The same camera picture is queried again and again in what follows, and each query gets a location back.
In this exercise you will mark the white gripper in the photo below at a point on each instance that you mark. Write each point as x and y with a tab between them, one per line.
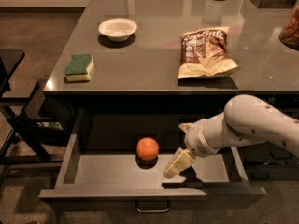
196	138

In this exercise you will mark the orange fruit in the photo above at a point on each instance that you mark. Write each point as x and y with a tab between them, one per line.
147	149

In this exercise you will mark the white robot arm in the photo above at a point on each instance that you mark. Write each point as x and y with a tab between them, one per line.
219	133

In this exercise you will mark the dark lower drawer cabinet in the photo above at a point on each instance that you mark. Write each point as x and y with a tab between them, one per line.
275	155

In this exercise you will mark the open grey top drawer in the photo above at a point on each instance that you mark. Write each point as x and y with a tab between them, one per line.
101	170

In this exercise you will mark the sea salt chip bag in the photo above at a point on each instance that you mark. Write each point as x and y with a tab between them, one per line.
204	54

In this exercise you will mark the green and yellow sponge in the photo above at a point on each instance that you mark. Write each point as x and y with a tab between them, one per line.
79	68

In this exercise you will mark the white paper bowl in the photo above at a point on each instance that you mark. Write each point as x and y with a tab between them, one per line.
117	29

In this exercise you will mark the jar of nuts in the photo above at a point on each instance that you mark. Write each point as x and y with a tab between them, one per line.
289	35

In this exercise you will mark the dark wooden chair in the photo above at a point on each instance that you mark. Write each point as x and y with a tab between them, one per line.
27	117

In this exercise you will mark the metal drawer handle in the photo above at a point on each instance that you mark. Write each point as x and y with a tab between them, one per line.
152	206

